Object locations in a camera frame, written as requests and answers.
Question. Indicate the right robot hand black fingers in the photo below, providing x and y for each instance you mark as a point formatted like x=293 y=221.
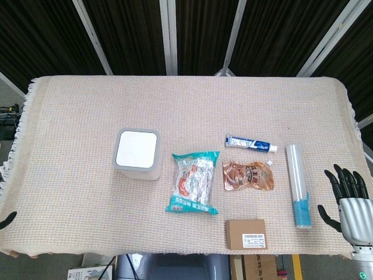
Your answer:
x=354 y=213

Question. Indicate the white square bin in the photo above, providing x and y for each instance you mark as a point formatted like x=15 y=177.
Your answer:
x=137 y=150

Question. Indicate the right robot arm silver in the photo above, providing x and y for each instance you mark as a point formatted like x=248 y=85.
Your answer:
x=362 y=262

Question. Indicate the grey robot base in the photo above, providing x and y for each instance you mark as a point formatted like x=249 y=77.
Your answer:
x=180 y=266

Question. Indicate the clear tube with blue contents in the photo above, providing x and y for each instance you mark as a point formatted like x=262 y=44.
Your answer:
x=297 y=181

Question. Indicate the flat cardboard box with label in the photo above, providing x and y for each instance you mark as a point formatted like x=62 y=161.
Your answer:
x=244 y=231

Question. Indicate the brown sauce pouch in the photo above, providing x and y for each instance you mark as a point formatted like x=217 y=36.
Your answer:
x=247 y=175

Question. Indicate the brown printed cardboard carton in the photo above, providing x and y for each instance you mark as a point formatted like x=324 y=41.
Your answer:
x=253 y=268

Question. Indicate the blue white toothpaste tube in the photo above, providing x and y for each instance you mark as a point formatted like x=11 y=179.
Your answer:
x=250 y=143

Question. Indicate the teal snack bag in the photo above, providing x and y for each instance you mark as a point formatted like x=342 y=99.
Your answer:
x=193 y=183

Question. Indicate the beige woven tablecloth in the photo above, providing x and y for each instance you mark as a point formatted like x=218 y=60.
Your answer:
x=87 y=181

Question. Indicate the white printed box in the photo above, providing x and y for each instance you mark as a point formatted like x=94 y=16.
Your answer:
x=87 y=274

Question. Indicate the white frame beam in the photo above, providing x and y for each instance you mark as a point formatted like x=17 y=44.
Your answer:
x=11 y=83
x=366 y=122
x=326 y=41
x=93 y=38
x=231 y=38
x=169 y=38

